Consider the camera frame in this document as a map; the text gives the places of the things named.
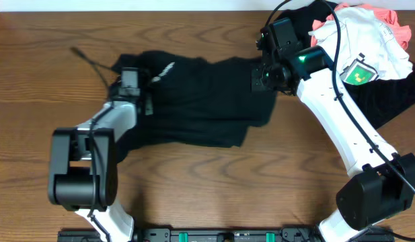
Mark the black polo shirt with logo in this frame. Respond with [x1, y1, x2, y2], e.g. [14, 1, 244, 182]
[112, 50, 276, 162]

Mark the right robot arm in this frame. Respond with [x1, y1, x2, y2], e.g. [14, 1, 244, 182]
[252, 46, 415, 241]

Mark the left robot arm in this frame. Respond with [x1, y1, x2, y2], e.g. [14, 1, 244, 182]
[47, 86, 149, 241]

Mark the white shirt with green print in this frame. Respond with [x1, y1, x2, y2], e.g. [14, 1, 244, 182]
[307, 6, 414, 85]

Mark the black garment under pile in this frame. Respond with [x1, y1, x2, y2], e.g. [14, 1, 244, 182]
[277, 1, 415, 128]

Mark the coral pink shirt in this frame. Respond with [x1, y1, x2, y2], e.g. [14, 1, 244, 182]
[309, 2, 412, 51]

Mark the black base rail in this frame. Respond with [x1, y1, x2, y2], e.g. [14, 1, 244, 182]
[57, 227, 395, 242]

